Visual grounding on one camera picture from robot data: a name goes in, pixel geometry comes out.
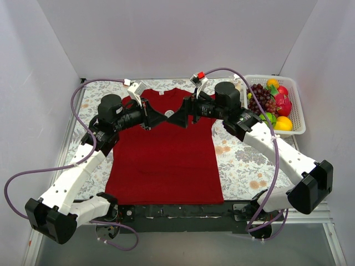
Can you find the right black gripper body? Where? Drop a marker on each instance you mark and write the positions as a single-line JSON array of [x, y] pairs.
[[189, 110]]

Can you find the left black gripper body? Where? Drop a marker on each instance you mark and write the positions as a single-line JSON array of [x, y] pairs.
[[146, 113]]

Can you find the round brooch badge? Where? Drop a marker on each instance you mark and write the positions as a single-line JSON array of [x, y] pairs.
[[169, 113]]

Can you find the red t-shirt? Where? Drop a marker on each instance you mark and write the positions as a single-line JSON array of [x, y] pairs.
[[166, 165]]

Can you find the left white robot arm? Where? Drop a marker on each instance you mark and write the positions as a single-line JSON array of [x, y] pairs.
[[56, 214]]

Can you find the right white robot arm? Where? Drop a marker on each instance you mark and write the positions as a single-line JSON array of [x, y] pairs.
[[311, 181]]

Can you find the beige pump soap bottle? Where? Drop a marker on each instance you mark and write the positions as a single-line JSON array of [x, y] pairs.
[[239, 85]]

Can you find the purple grape bunch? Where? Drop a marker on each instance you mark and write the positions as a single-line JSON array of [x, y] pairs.
[[264, 98]]

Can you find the orange fruit top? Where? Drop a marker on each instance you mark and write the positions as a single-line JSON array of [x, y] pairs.
[[273, 82]]

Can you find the pink dragon fruit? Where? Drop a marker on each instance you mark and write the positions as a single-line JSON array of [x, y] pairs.
[[283, 104]]

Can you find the red apple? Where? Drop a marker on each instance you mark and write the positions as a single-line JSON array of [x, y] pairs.
[[282, 90]]

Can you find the yellow orange fruit bottom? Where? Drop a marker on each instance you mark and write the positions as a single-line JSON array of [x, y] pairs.
[[283, 123]]

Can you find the floral table mat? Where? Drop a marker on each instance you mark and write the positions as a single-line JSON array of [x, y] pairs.
[[243, 170]]

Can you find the white plastic basket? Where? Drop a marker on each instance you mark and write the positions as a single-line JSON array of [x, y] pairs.
[[296, 115]]

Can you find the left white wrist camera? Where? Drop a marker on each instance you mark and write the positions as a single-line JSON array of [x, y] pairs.
[[135, 90]]

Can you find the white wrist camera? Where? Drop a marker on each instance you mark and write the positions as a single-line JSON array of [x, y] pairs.
[[199, 80], [135, 90]]

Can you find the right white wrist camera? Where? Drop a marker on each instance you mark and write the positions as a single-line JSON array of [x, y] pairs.
[[199, 80]]

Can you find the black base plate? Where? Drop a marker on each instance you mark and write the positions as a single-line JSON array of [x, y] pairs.
[[230, 216]]

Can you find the aluminium frame rail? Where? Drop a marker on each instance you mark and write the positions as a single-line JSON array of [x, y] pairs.
[[319, 219]]

